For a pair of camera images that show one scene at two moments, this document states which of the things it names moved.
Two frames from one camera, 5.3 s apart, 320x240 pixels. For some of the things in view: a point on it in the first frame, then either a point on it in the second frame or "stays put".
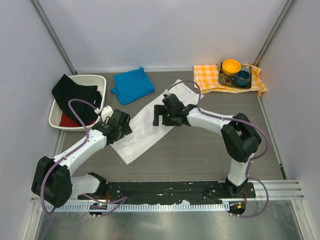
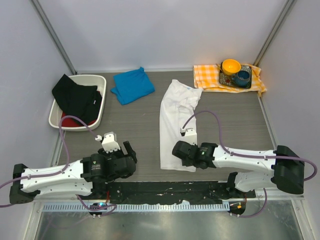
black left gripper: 124,127 → 130,154
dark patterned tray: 226,79 stays put
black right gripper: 158,115 → 178,150
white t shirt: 143,131 → 176,109
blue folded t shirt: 132,85 stays put
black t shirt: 64,89 stays put
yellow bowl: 231,66 stays put
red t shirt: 65,121 stays put
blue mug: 242,78 stays put
